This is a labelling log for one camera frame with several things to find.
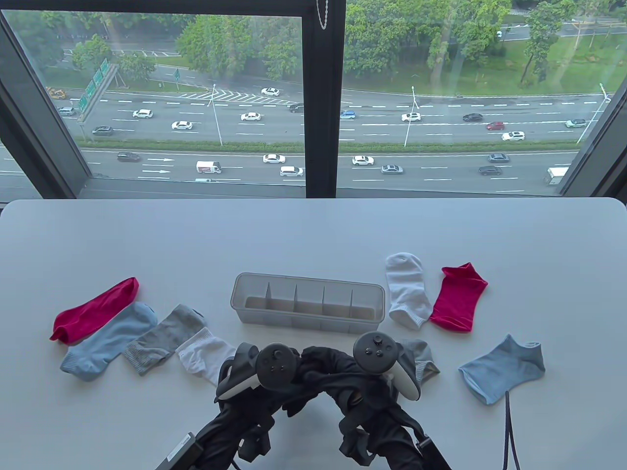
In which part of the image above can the person's right hand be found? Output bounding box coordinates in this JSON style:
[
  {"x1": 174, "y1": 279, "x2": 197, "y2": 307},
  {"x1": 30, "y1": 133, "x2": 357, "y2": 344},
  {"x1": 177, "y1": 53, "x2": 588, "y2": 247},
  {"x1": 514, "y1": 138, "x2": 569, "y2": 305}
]
[{"x1": 317, "y1": 374, "x2": 408, "y2": 423}]

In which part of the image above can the black sock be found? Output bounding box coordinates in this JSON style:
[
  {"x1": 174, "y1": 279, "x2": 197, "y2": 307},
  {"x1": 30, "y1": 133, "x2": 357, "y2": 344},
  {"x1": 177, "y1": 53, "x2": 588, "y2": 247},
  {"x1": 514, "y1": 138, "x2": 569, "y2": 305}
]
[{"x1": 300, "y1": 346, "x2": 356, "y2": 387}]

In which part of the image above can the person's left forearm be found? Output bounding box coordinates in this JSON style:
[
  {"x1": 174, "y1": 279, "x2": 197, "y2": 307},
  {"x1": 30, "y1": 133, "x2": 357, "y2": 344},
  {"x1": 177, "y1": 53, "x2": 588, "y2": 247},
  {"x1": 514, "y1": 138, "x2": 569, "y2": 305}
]
[{"x1": 196, "y1": 397, "x2": 280, "y2": 470}]

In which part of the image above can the green road sign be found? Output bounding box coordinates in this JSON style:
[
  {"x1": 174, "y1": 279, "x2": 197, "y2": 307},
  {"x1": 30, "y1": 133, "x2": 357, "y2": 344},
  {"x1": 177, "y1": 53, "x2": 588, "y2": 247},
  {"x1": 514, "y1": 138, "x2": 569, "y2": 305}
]
[{"x1": 77, "y1": 58, "x2": 121, "y2": 123}]

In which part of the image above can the white street lamp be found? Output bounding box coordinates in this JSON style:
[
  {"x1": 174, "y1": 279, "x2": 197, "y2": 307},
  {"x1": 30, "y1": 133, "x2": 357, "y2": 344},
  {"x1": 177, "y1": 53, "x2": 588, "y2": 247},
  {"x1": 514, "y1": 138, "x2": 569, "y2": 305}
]
[
  {"x1": 207, "y1": 84, "x2": 224, "y2": 146},
  {"x1": 577, "y1": 83, "x2": 613, "y2": 145},
  {"x1": 404, "y1": 86, "x2": 420, "y2": 147}
]

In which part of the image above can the dark braided cable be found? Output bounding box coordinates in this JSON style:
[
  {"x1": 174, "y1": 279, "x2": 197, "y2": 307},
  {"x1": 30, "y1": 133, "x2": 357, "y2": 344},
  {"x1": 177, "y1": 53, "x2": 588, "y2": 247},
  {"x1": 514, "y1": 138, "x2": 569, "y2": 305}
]
[{"x1": 501, "y1": 391, "x2": 521, "y2": 470}]

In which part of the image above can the grey sock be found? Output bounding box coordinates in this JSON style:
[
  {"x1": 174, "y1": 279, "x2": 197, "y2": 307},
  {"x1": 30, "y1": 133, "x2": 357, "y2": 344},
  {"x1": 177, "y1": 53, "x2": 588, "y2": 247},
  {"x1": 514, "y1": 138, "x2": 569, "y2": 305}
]
[
  {"x1": 399, "y1": 339, "x2": 440, "y2": 385},
  {"x1": 123, "y1": 304, "x2": 207, "y2": 376}
]

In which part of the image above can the black window frame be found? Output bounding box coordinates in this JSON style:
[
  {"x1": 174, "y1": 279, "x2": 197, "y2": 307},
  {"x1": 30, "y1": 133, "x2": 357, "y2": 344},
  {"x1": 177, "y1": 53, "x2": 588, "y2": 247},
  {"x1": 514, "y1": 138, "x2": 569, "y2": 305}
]
[{"x1": 0, "y1": 0, "x2": 627, "y2": 199}]

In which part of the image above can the person's right forearm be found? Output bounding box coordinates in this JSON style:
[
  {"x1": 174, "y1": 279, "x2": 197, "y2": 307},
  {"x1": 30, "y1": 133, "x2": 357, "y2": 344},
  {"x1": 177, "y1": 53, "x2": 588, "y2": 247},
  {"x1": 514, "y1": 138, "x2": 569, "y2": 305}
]
[{"x1": 343, "y1": 406, "x2": 451, "y2": 470}]

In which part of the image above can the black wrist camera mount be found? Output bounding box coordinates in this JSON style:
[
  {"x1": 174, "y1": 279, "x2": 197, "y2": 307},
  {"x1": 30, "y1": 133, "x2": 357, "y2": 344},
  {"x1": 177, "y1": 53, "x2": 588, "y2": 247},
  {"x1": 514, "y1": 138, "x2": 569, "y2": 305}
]
[
  {"x1": 239, "y1": 423, "x2": 272, "y2": 461},
  {"x1": 339, "y1": 426, "x2": 375, "y2": 466}
]

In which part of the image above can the red sock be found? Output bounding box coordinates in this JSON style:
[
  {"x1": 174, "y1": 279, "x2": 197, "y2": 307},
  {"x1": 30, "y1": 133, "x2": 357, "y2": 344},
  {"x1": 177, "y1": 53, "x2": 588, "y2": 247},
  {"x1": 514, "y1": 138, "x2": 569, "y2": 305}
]
[
  {"x1": 430, "y1": 262, "x2": 489, "y2": 333},
  {"x1": 49, "y1": 277, "x2": 140, "y2": 342}
]

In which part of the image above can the black labelled wrist box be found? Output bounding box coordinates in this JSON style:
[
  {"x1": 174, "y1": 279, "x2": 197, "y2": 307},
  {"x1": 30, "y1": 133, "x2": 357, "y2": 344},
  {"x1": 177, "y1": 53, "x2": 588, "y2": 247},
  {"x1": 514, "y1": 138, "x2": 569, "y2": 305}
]
[
  {"x1": 154, "y1": 431, "x2": 203, "y2": 470},
  {"x1": 416, "y1": 436, "x2": 451, "y2": 470}
]

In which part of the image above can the grey divided storage box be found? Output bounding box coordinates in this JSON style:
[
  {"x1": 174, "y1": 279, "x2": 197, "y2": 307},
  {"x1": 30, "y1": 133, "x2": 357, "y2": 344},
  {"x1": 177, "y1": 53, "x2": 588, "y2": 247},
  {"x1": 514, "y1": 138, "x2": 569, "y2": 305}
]
[{"x1": 230, "y1": 273, "x2": 386, "y2": 336}]

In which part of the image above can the white sock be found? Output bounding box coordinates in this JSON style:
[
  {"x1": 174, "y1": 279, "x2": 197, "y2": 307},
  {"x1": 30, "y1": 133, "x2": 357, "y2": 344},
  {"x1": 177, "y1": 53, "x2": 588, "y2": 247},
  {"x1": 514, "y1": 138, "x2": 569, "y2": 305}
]
[
  {"x1": 385, "y1": 252, "x2": 434, "y2": 329},
  {"x1": 175, "y1": 327, "x2": 238, "y2": 387}
]

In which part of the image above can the grey hand controller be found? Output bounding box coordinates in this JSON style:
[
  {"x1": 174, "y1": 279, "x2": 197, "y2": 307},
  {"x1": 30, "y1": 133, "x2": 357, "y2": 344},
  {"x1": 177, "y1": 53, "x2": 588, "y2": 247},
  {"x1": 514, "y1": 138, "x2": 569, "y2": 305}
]
[
  {"x1": 215, "y1": 343, "x2": 298, "y2": 402},
  {"x1": 353, "y1": 333, "x2": 422, "y2": 402}
]

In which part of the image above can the person's left hand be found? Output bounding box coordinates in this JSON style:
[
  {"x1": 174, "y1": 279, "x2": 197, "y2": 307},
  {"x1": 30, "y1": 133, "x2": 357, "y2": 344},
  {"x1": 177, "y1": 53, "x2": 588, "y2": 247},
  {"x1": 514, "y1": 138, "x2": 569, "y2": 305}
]
[{"x1": 219, "y1": 361, "x2": 320, "y2": 418}]

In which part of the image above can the light blue sock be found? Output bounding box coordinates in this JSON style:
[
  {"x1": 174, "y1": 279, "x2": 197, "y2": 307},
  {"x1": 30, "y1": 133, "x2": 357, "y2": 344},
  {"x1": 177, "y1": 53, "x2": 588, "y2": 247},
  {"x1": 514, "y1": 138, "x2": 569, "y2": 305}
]
[
  {"x1": 60, "y1": 302, "x2": 158, "y2": 382},
  {"x1": 458, "y1": 334, "x2": 546, "y2": 405}
]

